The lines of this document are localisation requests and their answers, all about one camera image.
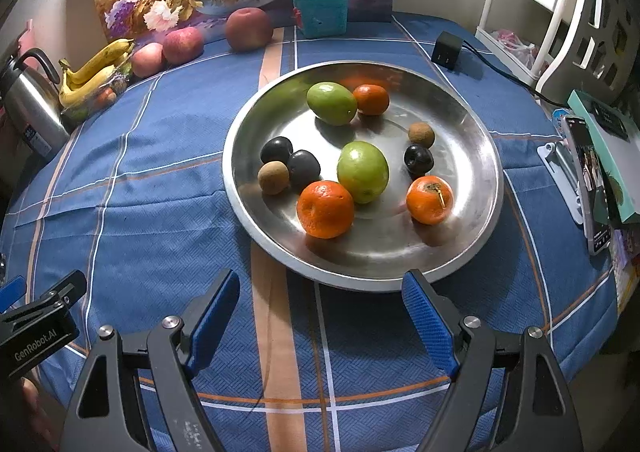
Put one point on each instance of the colourful printed booklet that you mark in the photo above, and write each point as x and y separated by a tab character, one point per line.
627	267

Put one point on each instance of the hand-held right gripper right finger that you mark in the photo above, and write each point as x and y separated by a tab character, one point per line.
430	327

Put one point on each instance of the pink plastic bag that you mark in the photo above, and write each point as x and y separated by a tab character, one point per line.
515	45

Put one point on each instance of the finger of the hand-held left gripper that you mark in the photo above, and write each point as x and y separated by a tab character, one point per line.
10	289
60	289

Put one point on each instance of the white plastic chair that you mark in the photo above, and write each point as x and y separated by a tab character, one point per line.
555	70

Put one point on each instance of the white phone stand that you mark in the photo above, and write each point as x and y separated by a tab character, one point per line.
560	172

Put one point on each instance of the green jujube fruit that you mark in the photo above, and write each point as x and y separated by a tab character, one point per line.
331	103
362	171

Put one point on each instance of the round steel plate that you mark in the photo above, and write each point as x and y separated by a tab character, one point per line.
380	242

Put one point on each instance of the teal plastic box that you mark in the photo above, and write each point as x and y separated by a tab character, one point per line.
320	12

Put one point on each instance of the orange mandarin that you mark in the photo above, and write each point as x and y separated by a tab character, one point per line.
325	208
371	99
429	199

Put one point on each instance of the steel kettle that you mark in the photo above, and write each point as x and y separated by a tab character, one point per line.
32	102

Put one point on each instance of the brown longan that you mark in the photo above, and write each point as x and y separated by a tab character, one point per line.
273	177
421	135

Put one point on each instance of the dark red apple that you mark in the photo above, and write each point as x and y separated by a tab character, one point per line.
248	29

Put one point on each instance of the black power adapter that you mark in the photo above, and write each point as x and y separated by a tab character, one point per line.
446	50

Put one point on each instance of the blue plaid tablecloth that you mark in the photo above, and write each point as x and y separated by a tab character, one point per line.
150	157

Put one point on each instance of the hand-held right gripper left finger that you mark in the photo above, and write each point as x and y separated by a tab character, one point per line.
215	327

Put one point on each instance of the smartphone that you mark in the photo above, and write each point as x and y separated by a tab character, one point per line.
590	187

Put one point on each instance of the small black device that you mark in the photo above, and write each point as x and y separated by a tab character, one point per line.
607	120

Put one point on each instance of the dark plum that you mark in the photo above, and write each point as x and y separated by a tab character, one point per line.
418	160
303	166
276	150

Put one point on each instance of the pink red apple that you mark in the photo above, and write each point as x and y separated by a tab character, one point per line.
147	60

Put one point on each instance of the teal cardboard box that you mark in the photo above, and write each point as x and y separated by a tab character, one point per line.
615	167

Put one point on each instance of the round blue printed tin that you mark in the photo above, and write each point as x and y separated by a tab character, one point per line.
560	115

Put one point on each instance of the yellow banana bunch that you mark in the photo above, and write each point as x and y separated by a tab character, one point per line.
92	70

